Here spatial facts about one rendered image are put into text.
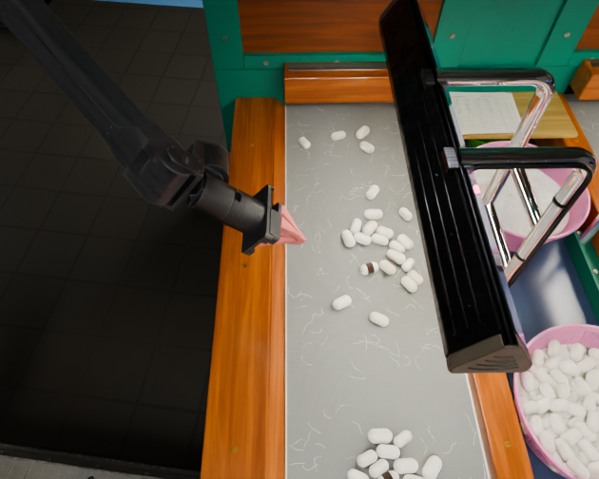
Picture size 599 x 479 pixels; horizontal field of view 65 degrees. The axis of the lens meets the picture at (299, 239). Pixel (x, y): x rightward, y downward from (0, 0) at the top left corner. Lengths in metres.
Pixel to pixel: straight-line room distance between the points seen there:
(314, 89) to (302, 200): 0.26
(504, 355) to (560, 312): 0.58
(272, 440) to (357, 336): 0.22
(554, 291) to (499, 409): 0.34
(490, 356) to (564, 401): 0.43
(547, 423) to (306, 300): 0.43
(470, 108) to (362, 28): 0.31
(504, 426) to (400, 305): 0.25
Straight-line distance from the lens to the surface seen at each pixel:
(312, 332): 0.83
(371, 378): 0.81
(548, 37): 1.25
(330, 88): 1.11
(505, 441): 0.81
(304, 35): 1.12
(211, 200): 0.68
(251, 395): 0.77
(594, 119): 1.36
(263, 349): 0.80
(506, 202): 1.09
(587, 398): 0.92
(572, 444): 0.88
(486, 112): 1.20
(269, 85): 1.17
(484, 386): 0.83
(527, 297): 1.04
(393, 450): 0.77
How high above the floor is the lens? 1.50
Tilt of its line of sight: 55 degrees down
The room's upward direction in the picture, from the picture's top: straight up
